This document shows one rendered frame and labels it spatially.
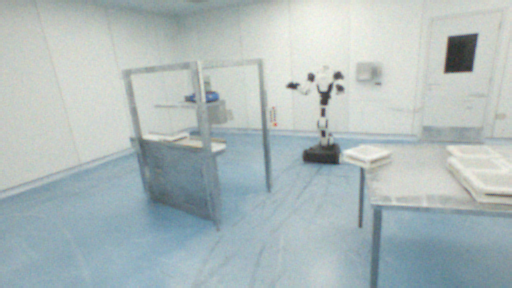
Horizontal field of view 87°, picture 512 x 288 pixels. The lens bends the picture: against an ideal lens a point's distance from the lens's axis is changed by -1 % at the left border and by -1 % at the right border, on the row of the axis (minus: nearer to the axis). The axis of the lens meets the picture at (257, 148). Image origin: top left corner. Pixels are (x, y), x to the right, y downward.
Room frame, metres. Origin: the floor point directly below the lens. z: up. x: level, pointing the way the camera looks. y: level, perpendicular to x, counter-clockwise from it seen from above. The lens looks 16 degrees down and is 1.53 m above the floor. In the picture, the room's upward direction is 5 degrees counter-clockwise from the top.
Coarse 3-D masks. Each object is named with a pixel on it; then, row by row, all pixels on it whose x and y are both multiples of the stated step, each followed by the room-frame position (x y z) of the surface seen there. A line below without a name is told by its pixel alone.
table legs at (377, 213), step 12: (360, 168) 2.25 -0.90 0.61; (360, 180) 2.25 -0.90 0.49; (360, 192) 2.24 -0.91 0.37; (360, 204) 2.24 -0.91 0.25; (360, 216) 2.24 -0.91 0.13; (372, 228) 1.29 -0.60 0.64; (372, 240) 1.28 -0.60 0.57; (372, 252) 1.27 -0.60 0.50; (372, 264) 1.27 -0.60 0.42; (372, 276) 1.27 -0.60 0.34
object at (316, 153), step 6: (318, 144) 4.55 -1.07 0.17; (336, 144) 4.47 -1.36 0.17; (312, 150) 4.13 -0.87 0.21; (318, 150) 4.15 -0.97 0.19; (324, 150) 4.21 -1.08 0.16; (330, 150) 4.04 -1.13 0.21; (336, 150) 4.16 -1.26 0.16; (306, 156) 4.19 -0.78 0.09; (312, 156) 4.10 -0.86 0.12; (318, 156) 4.05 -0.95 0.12; (324, 156) 4.01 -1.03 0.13; (330, 156) 3.96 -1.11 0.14
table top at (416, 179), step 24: (360, 144) 2.29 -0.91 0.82; (384, 144) 2.23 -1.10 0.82; (408, 144) 2.18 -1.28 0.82; (432, 144) 2.13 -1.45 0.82; (384, 168) 1.71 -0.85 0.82; (408, 168) 1.67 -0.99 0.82; (432, 168) 1.64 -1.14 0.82; (384, 192) 1.36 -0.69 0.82; (408, 192) 1.34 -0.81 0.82; (432, 192) 1.32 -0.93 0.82; (456, 192) 1.30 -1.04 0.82; (504, 216) 1.09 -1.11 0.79
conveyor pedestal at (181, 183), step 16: (160, 160) 2.99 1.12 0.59; (176, 160) 2.82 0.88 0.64; (192, 160) 2.65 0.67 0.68; (160, 176) 3.02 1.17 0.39; (176, 176) 2.85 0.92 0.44; (192, 176) 2.69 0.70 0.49; (144, 192) 3.26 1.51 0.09; (160, 192) 3.07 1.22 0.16; (176, 192) 2.88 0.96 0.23; (192, 192) 2.71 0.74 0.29; (208, 192) 2.58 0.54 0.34; (176, 208) 2.92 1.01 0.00; (192, 208) 2.72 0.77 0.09; (208, 208) 2.57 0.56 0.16
